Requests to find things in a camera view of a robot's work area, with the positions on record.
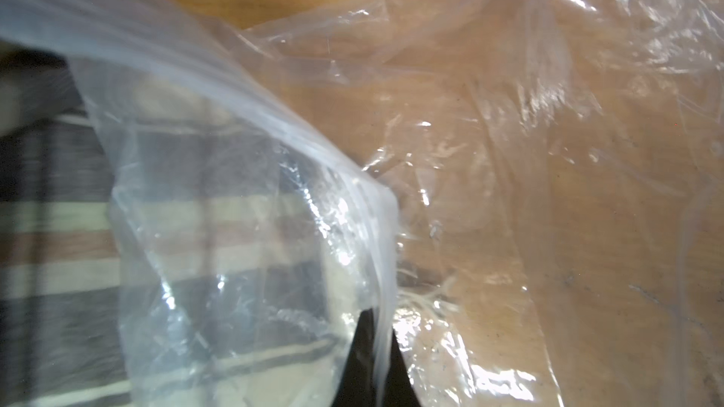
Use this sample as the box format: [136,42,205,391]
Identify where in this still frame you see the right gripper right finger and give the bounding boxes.
[384,332,420,407]

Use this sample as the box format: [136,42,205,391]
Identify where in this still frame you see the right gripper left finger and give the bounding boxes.
[332,310,375,407]

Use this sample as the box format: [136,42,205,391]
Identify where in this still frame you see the beige brown striped scarf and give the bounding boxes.
[1,45,369,406]

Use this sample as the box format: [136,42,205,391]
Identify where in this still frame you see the clear plastic vacuum bag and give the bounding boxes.
[1,0,723,406]

